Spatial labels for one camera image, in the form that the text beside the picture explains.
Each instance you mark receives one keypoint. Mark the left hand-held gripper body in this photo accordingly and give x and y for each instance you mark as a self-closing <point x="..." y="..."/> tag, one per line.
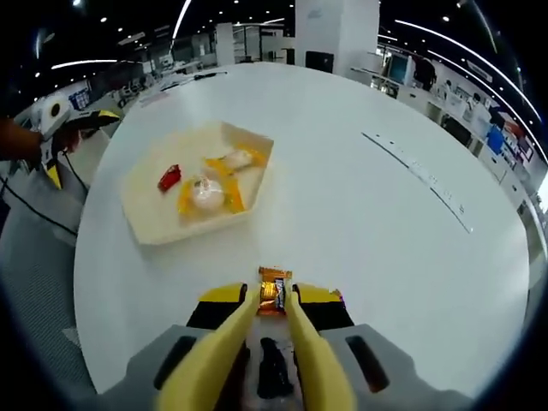
<point x="51" y="122"/>

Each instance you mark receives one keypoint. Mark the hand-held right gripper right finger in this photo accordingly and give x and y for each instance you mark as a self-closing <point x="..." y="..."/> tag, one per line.
<point x="385" y="342"/>

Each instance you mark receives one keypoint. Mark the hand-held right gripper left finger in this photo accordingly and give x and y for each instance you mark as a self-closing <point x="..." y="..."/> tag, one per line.
<point x="145" y="368"/>

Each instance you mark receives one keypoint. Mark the yellow food tongs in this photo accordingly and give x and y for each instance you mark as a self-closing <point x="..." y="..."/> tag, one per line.
<point x="205" y="368"/>

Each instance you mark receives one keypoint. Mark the small red snack food packet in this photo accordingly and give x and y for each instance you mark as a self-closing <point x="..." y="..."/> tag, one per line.
<point x="170" y="177"/>

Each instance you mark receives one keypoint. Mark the cream hexagonal container tray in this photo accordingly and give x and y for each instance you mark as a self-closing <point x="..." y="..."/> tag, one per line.
<point x="145" y="205"/>

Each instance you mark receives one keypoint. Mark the clear dark snack food packet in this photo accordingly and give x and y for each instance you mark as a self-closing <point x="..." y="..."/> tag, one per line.
<point x="274" y="372"/>

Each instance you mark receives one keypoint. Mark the small orange candy food packet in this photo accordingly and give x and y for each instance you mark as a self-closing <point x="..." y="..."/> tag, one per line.
<point x="272" y="293"/>

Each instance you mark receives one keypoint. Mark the orange white snack food packet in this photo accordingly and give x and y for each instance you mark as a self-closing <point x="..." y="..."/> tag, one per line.
<point x="207" y="196"/>
<point x="237" y="160"/>

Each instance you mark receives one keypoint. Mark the blue container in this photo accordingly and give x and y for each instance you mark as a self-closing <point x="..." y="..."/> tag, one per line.
<point x="496" y="140"/>

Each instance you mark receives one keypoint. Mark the person's left hand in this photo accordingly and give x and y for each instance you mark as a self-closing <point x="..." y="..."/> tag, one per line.
<point x="69" y="139"/>

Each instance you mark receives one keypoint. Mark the blue notice board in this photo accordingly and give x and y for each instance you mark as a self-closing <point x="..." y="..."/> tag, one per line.
<point x="79" y="100"/>

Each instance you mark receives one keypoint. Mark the black screwdriver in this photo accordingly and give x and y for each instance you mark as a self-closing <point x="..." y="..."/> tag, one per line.
<point x="210" y="75"/>

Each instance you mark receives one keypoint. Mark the long white counter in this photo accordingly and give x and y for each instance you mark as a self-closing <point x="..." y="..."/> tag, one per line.
<point x="498" y="167"/>

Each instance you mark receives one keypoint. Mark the black office chair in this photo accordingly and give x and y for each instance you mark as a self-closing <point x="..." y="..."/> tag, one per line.
<point x="456" y="127"/>

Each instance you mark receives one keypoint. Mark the black cabinet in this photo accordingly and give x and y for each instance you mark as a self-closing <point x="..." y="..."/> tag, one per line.
<point x="319" y="61"/>

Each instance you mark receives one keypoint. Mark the white square pillar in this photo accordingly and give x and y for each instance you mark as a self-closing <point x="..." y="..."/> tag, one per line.
<point x="338" y="34"/>

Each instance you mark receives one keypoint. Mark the light blue screen appliance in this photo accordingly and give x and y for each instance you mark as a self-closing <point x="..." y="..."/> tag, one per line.
<point x="399" y="67"/>

